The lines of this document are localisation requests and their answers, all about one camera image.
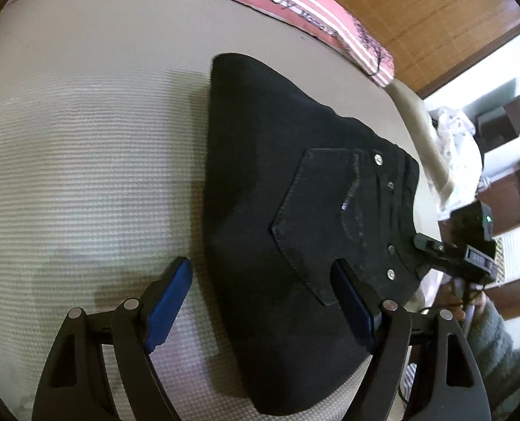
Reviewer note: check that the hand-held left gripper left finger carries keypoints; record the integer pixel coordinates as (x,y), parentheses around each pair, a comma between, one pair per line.
(167,307)

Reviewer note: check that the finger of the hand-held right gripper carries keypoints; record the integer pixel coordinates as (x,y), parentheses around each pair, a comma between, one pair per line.
(426,245)

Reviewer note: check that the bamboo wall mat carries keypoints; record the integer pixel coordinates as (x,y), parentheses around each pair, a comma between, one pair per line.
(417,17)

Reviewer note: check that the beige woven bed mat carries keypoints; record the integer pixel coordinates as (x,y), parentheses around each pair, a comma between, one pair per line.
(89,140)

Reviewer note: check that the dark box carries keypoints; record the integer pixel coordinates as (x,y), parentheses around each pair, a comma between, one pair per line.
(503,118)

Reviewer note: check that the black pants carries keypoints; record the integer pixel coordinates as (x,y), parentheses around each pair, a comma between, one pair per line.
(264,184)

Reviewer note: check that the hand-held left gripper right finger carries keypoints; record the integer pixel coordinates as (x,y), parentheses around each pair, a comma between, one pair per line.
(352,302)

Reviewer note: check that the white dotted cloth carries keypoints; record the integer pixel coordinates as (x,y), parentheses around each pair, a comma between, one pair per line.
(455,140)

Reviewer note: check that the person's right forearm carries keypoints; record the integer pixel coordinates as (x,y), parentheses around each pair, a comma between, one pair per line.
(496,359)

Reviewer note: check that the person's right hand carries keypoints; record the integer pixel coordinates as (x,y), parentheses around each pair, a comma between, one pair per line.
(455,305)

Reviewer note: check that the pink striped pillow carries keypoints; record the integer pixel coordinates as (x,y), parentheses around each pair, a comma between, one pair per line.
(295,4)

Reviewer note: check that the brown wooden shelf unit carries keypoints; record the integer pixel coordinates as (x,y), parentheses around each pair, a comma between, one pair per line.
(514,193)

